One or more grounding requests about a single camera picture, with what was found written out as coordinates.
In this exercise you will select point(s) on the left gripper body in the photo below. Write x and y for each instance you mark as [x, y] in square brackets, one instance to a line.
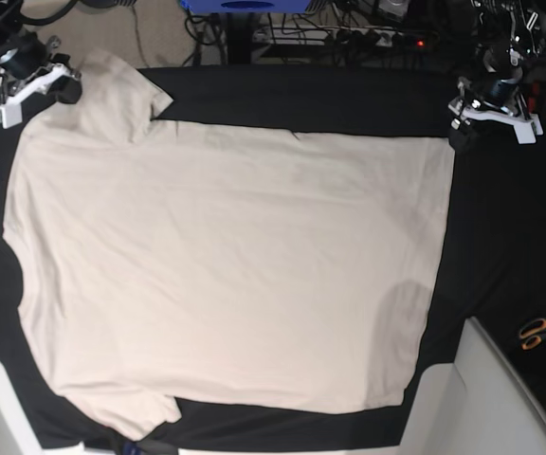
[493, 95]

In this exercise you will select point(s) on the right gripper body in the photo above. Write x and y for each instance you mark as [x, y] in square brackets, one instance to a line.
[29, 66]

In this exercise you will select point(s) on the white T-shirt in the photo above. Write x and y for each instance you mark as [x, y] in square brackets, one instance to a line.
[166, 260]

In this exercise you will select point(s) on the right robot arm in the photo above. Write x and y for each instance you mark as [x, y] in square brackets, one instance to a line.
[14, 23]

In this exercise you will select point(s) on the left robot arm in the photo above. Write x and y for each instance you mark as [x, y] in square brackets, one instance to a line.
[510, 23]

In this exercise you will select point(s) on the red black tool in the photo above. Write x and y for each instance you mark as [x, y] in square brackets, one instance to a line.
[534, 96]

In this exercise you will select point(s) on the black table cloth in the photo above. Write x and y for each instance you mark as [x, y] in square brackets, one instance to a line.
[493, 266]

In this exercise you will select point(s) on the blue plastic box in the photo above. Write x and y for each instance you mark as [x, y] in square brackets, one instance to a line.
[246, 6]

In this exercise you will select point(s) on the white power strip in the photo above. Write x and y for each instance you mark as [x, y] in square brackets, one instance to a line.
[322, 36]

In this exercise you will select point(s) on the white chair right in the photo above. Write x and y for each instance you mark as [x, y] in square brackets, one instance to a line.
[476, 404]

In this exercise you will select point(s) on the orange handled scissors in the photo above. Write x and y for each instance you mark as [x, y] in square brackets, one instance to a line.
[532, 334]

